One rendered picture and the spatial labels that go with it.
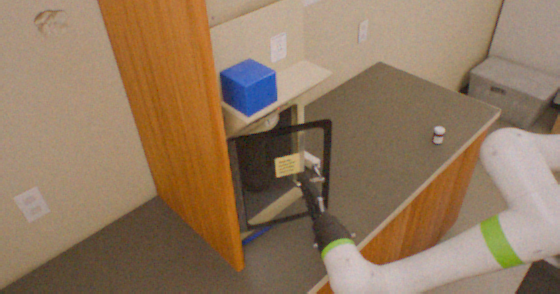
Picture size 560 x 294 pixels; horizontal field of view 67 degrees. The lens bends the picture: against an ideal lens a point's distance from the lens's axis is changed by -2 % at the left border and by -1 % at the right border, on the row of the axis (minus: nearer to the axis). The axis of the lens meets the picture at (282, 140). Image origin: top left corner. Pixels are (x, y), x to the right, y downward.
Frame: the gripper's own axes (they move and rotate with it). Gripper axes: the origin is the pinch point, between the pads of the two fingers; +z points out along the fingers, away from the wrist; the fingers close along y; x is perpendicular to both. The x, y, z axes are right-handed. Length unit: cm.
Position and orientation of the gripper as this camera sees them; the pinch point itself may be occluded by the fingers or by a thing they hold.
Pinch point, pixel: (304, 183)
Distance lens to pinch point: 129.9
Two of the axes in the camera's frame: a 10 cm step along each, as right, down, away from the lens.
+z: -2.9, -6.0, 7.5
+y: -0.3, -7.8, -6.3
